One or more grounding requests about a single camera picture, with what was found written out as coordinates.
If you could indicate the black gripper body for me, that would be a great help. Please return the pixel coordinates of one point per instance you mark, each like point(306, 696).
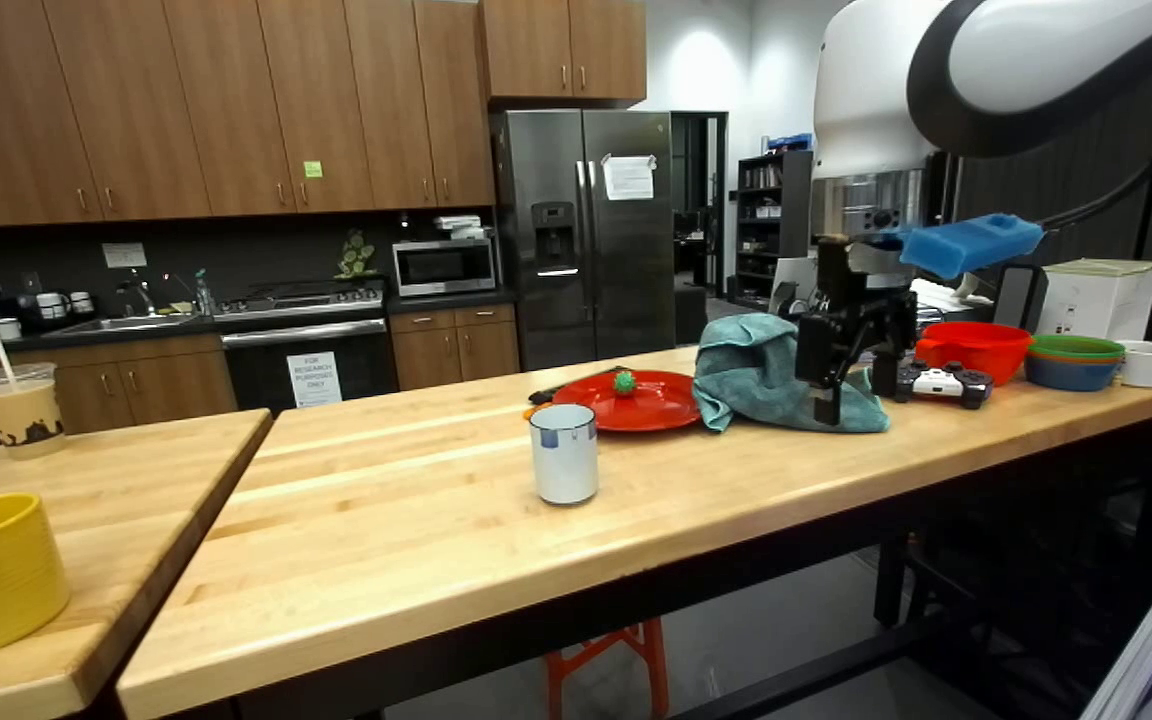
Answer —
point(863, 305)

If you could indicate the blue-green towel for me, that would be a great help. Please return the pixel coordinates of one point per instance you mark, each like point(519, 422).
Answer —
point(744, 371)

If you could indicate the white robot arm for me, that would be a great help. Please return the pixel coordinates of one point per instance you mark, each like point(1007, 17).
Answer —
point(966, 77)

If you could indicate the orange-red plate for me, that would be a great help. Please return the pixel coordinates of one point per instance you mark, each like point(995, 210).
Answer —
point(661, 402)

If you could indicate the red plastic bowl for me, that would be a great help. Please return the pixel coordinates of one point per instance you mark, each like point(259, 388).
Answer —
point(995, 350)

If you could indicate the black bookshelf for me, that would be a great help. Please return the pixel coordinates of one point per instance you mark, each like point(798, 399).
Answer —
point(771, 217)

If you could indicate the blue bowl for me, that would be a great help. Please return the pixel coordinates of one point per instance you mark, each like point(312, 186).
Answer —
point(1068, 375)

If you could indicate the green bowl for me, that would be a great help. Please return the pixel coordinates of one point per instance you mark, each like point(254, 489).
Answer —
point(1078, 350)

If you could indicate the small green ball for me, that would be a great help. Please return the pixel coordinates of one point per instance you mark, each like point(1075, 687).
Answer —
point(627, 382)

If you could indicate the white storage box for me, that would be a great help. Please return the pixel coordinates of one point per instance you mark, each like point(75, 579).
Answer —
point(1097, 297)

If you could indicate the paper on refrigerator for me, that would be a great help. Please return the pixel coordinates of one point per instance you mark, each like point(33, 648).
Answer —
point(631, 178)

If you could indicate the white bowl with beans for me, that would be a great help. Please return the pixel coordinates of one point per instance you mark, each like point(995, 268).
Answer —
point(1139, 365)

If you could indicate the black stainless refrigerator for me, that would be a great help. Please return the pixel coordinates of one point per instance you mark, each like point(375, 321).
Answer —
point(588, 276)

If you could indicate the white tin can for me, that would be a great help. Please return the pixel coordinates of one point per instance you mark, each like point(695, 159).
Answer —
point(564, 455)

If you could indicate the orange stool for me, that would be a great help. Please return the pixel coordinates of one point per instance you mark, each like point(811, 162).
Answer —
point(609, 648)

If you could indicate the silver microwave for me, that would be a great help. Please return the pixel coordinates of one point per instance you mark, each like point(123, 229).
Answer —
point(442, 264)

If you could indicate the black oven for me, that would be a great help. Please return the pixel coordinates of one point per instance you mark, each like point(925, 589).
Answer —
point(306, 360)

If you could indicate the brown upper cabinets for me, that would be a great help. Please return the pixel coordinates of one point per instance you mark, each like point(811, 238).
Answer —
point(160, 109)

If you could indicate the iced drink plastic cup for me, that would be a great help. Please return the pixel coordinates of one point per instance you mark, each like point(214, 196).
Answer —
point(31, 406)

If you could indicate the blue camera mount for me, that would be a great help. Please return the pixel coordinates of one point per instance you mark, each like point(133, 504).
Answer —
point(966, 247)

